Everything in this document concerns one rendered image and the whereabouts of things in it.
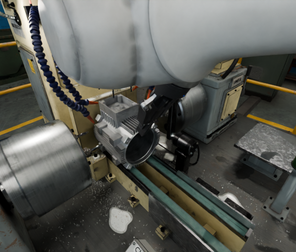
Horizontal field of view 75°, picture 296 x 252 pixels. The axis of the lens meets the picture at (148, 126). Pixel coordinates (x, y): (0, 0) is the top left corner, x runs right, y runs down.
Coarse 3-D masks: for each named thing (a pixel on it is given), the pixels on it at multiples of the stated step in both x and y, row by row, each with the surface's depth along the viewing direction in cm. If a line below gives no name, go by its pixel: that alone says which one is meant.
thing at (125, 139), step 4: (96, 116) 76; (100, 116) 75; (100, 120) 76; (152, 124) 71; (152, 128) 71; (124, 136) 65; (128, 136) 66; (124, 140) 64; (128, 140) 65; (152, 152) 78; (124, 164) 72; (128, 164) 71; (128, 168) 72
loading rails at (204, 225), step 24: (120, 168) 77; (144, 168) 84; (168, 168) 76; (144, 192) 69; (168, 192) 76; (192, 192) 67; (168, 216) 60; (192, 216) 70; (216, 216) 60; (240, 216) 58; (192, 240) 55; (216, 240) 54; (240, 240) 56
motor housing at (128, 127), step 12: (132, 120) 69; (96, 132) 76; (108, 132) 71; (120, 132) 69; (132, 132) 65; (156, 132) 74; (108, 144) 71; (120, 144) 67; (132, 144) 83; (144, 144) 81; (156, 144) 78; (120, 156) 66; (132, 156) 78; (144, 156) 78
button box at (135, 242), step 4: (136, 240) 38; (140, 240) 40; (144, 240) 41; (132, 244) 38; (136, 244) 38; (140, 244) 38; (144, 244) 39; (148, 244) 41; (128, 248) 38; (132, 248) 38; (136, 248) 37; (140, 248) 37; (144, 248) 38; (148, 248) 39; (152, 248) 40
